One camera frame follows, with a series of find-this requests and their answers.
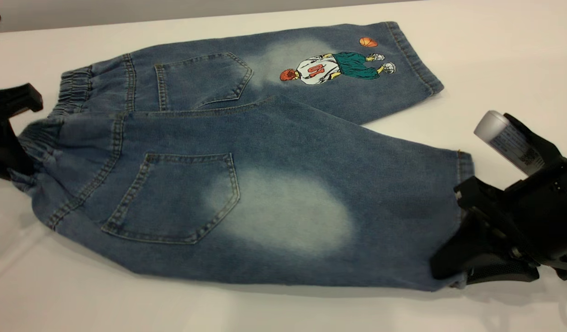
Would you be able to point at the silver labelled cylinder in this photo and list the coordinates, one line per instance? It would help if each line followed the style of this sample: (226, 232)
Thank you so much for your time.
(504, 136)

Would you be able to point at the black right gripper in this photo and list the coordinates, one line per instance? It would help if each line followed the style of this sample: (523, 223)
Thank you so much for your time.
(546, 212)

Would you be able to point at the blue denim jeans with print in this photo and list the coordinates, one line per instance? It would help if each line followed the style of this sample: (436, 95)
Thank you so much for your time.
(288, 147)

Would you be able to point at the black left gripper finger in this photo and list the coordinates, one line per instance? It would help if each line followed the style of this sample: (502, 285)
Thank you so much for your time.
(15, 99)
(4, 152)

